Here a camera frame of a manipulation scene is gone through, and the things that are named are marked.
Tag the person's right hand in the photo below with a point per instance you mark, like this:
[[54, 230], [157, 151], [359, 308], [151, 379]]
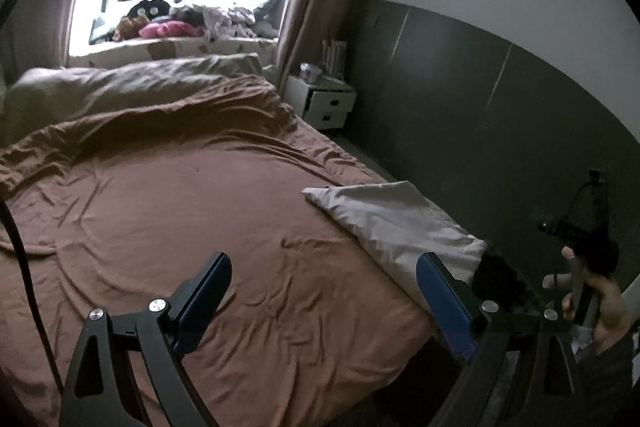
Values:
[[607, 307]]

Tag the bed with brown sheet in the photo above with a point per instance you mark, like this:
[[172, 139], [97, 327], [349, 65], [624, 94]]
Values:
[[175, 207]]

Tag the beige duvet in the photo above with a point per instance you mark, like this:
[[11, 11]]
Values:
[[125, 82]]

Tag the row of books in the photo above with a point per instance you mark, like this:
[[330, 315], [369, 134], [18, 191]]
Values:
[[335, 59]]

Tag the white nightstand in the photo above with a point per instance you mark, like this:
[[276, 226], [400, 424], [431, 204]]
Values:
[[325, 107]]

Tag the person's right forearm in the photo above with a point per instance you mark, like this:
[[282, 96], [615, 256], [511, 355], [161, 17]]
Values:
[[610, 377]]

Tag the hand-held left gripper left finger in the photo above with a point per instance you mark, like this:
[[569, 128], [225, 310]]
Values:
[[200, 302]]

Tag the printed window seat cushion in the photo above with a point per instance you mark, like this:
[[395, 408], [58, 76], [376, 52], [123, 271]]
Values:
[[175, 49]]

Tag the dark grey cushion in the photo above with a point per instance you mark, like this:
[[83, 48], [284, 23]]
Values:
[[272, 9]]

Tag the brown plush toy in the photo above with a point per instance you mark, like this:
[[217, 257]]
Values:
[[127, 27]]

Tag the black plush toy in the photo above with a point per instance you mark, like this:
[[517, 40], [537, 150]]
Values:
[[147, 9]]

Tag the pile of clothes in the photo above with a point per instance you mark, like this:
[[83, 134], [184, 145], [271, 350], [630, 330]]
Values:
[[225, 19]]

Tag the white jacket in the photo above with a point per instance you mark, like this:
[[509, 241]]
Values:
[[400, 227]]

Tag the small jar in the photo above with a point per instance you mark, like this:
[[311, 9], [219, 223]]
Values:
[[309, 71]]

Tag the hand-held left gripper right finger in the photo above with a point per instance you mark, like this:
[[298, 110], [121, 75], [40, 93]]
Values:
[[445, 302]]

